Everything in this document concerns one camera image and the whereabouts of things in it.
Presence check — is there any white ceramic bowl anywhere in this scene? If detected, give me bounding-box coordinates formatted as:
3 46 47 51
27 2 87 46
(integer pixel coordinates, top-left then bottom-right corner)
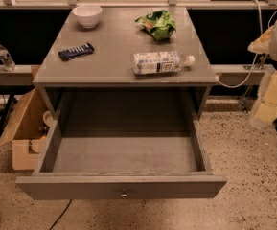
72 5 103 28

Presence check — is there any grey side ledge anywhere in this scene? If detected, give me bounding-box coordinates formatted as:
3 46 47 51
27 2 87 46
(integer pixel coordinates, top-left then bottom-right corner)
0 64 275 86

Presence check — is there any cardboard box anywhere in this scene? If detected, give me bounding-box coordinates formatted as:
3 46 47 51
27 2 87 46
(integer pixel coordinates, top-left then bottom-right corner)
0 88 47 170

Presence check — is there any grey wooden cabinet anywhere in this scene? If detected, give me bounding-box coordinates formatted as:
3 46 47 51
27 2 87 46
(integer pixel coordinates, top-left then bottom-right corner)
33 7 217 114

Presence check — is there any open grey top drawer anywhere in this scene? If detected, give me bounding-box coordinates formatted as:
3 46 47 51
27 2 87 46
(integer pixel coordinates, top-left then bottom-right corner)
15 89 228 201

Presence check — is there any clear blue-label plastic bottle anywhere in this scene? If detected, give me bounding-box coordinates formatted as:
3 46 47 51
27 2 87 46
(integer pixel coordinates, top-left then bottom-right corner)
133 51 196 75

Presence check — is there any green chip bag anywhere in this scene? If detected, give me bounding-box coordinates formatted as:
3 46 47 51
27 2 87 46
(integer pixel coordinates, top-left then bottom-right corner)
135 10 176 41

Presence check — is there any white cup in box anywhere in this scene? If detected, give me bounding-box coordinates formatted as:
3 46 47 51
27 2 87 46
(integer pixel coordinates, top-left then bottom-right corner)
42 110 53 127

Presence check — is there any dark blue snack bar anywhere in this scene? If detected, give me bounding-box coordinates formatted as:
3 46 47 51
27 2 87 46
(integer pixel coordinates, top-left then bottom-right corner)
58 42 94 61

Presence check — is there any white cable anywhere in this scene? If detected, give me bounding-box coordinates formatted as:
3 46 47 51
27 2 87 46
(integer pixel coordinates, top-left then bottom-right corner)
217 0 277 89

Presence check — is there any small clear water bottle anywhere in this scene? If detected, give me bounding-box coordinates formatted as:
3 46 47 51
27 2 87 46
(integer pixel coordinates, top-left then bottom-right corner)
0 43 15 71

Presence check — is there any metal drawer knob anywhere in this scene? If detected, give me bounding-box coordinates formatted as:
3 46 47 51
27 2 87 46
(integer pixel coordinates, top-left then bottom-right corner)
120 190 128 199

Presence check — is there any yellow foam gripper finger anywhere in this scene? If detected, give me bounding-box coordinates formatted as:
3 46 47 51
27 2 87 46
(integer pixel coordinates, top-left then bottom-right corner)
249 71 277 128

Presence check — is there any black floor cable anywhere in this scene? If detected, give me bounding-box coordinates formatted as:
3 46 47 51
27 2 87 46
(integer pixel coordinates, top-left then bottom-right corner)
48 199 73 230

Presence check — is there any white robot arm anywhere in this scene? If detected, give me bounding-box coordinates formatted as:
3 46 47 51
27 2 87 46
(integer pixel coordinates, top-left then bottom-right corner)
248 20 277 127

